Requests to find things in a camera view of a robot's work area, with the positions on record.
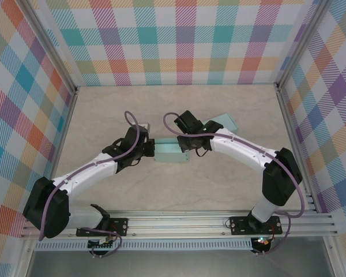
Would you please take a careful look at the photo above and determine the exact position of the light blue paper box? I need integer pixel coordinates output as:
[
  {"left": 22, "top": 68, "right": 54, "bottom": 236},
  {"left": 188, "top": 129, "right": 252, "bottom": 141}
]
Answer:
[
  {"left": 153, "top": 137, "right": 190, "bottom": 164},
  {"left": 200, "top": 112, "right": 239, "bottom": 136}
]

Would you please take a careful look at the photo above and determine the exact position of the small controller board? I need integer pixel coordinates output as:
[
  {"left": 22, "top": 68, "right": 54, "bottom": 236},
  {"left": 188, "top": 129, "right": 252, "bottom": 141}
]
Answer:
[
  {"left": 88, "top": 238, "right": 116, "bottom": 249},
  {"left": 253, "top": 235, "right": 271, "bottom": 246}
]

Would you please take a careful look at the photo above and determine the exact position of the grey metal shelf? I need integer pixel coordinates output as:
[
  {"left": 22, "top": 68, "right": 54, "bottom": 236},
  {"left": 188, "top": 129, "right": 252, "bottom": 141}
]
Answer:
[{"left": 25, "top": 249, "right": 335, "bottom": 277}]

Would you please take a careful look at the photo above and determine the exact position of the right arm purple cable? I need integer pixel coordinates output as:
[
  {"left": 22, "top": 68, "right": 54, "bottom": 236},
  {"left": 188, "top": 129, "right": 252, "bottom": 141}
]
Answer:
[{"left": 163, "top": 111, "right": 306, "bottom": 256}]

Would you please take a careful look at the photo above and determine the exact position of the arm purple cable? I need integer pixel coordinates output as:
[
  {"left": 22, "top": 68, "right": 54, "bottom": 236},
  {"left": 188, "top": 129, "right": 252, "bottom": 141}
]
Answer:
[
  {"left": 38, "top": 110, "right": 141, "bottom": 259},
  {"left": 163, "top": 111, "right": 306, "bottom": 256}
]

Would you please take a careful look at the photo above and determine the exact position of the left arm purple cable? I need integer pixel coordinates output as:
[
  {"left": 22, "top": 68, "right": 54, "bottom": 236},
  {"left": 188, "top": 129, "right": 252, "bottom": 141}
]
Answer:
[{"left": 38, "top": 110, "right": 141, "bottom": 259}]

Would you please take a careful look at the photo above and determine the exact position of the aluminium side rail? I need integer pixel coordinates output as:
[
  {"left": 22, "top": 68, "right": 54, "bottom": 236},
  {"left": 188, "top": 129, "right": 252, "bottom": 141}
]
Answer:
[
  {"left": 276, "top": 83, "right": 320, "bottom": 214},
  {"left": 39, "top": 86, "right": 80, "bottom": 217}
]

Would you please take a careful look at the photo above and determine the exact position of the long aluminium base rail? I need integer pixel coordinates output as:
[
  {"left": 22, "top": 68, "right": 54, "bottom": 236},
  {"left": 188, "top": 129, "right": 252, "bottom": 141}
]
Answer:
[{"left": 20, "top": 209, "right": 339, "bottom": 239}]

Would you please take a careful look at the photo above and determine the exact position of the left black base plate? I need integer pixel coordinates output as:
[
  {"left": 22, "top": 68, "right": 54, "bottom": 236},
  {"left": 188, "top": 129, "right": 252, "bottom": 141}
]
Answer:
[{"left": 76, "top": 218, "right": 130, "bottom": 238}]

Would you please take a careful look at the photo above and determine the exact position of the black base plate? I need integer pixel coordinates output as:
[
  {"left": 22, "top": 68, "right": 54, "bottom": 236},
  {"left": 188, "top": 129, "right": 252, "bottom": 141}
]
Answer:
[
  {"left": 229, "top": 215, "right": 283, "bottom": 236},
  {"left": 76, "top": 218, "right": 130, "bottom": 238}
]

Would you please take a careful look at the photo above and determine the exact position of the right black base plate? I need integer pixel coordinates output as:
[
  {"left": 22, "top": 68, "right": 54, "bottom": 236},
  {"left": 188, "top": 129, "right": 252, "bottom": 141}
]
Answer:
[{"left": 229, "top": 215, "right": 283, "bottom": 236}]

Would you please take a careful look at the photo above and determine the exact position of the white slotted cable duct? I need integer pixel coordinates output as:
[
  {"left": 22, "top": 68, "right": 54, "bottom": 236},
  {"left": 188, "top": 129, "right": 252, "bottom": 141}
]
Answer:
[{"left": 34, "top": 238, "right": 253, "bottom": 251}]

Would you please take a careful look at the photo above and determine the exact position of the aluminium frame post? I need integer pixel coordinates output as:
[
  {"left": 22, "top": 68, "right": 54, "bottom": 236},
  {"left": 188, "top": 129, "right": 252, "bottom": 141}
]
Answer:
[
  {"left": 275, "top": 0, "right": 330, "bottom": 91},
  {"left": 22, "top": 0, "right": 79, "bottom": 95}
]

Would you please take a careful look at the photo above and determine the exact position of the aluminium frame leg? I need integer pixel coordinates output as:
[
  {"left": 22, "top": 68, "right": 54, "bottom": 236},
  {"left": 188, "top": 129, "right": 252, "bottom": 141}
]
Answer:
[
  {"left": 322, "top": 235, "right": 346, "bottom": 277},
  {"left": 16, "top": 238, "right": 37, "bottom": 277}
]

